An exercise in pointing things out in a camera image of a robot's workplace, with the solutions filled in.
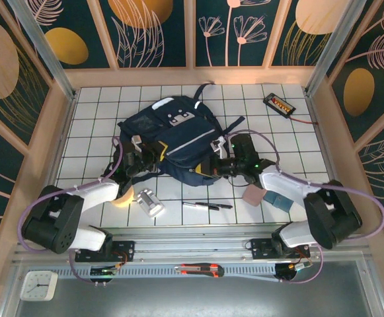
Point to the navy blue backpack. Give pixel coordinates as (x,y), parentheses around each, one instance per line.
(185,132)

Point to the silver black pen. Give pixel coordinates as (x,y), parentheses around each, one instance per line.
(191,205)

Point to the black marker pen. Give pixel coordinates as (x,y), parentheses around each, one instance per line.
(224,206)

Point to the pink pencil case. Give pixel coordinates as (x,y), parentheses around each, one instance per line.
(252,196)

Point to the teal snap wallet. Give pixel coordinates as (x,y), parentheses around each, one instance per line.
(279,201)

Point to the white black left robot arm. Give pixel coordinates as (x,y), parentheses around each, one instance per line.
(53,218)

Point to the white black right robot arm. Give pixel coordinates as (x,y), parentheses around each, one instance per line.
(291,185)

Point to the round yellow sponge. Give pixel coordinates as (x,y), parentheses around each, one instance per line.
(125,199)

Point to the silver metal hinge block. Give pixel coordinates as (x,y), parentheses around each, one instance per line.
(149,203)

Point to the black charger board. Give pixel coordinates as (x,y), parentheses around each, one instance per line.
(280,105)

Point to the red black utility knife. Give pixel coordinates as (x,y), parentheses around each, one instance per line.
(201,269)

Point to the black controller board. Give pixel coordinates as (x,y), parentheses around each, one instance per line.
(285,272)
(102,272)

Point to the white square clock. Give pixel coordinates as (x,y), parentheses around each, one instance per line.
(39,285)

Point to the aluminium front rail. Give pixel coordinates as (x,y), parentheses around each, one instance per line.
(191,246)

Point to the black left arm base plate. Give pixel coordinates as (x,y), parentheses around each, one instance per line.
(125,251)

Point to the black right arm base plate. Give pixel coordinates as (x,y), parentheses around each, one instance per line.
(261,249)

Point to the aluminium corner post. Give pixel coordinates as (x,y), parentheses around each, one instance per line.
(46,49)
(335,49)

